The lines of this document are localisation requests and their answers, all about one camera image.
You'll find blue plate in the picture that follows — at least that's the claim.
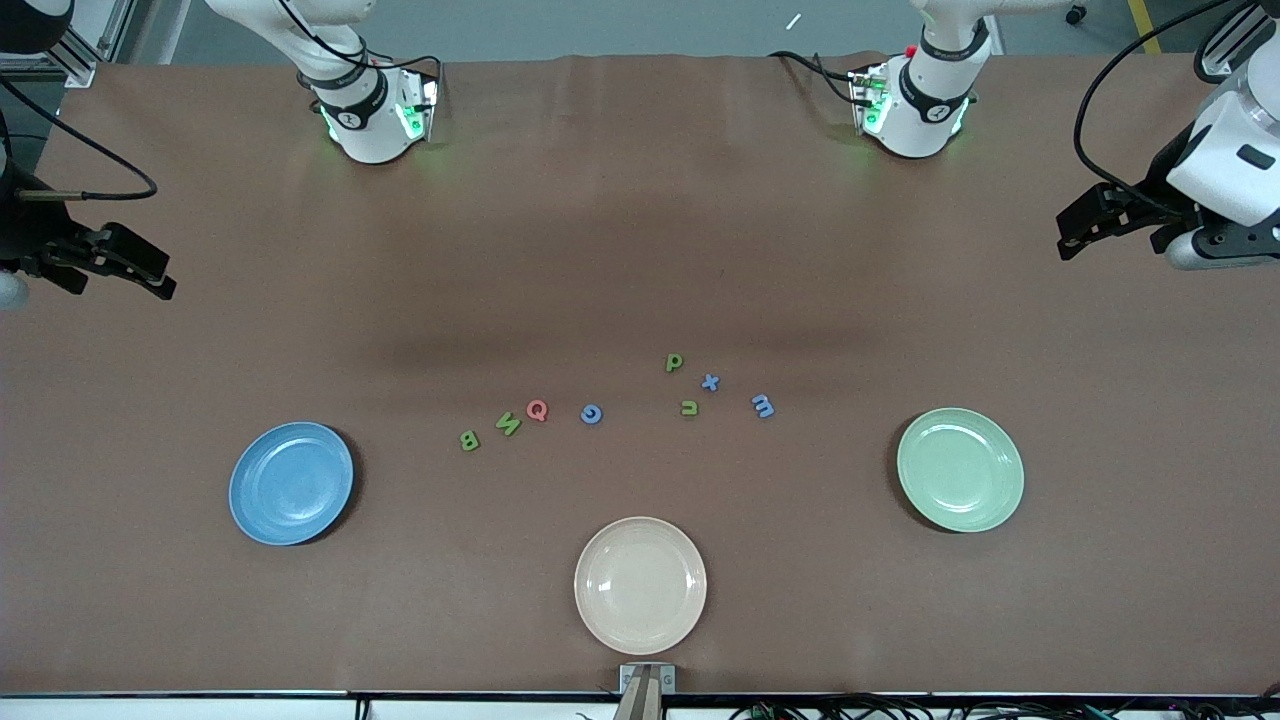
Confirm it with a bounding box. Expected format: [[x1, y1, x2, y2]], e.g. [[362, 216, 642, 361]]
[[228, 421, 355, 547]]

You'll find green plate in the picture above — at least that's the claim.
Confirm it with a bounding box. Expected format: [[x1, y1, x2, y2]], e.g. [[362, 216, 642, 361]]
[[896, 407, 1025, 534]]

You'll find beige plate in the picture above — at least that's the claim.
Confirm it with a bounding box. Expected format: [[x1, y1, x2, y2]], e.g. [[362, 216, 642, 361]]
[[574, 516, 708, 656]]

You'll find brown table mat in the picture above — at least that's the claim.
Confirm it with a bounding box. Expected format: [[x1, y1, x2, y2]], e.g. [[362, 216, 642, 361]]
[[0, 52, 1280, 696]]

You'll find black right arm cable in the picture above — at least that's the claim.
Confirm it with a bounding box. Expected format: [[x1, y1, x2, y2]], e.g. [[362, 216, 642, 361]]
[[0, 78, 160, 202]]

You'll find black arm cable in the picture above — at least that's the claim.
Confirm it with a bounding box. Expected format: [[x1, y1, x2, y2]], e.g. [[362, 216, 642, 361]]
[[0, 78, 160, 202], [1074, 0, 1236, 217]]

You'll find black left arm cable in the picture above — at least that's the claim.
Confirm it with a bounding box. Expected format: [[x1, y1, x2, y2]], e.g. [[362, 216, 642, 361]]
[[1074, 0, 1236, 217]]

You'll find aluminium frame profile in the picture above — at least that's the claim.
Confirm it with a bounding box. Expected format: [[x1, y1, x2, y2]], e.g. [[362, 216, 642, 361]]
[[1198, 0, 1280, 81], [0, 0, 136, 89]]

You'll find black base cable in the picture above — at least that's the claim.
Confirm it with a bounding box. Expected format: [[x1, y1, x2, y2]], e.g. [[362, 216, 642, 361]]
[[375, 55, 443, 83], [768, 50, 871, 106]]

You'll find white table edge rail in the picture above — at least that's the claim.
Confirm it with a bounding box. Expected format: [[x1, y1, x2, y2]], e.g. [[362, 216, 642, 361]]
[[0, 690, 1280, 720]]

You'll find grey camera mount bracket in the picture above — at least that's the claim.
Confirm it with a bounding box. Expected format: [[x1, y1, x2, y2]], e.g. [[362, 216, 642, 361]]
[[618, 663, 677, 720]]

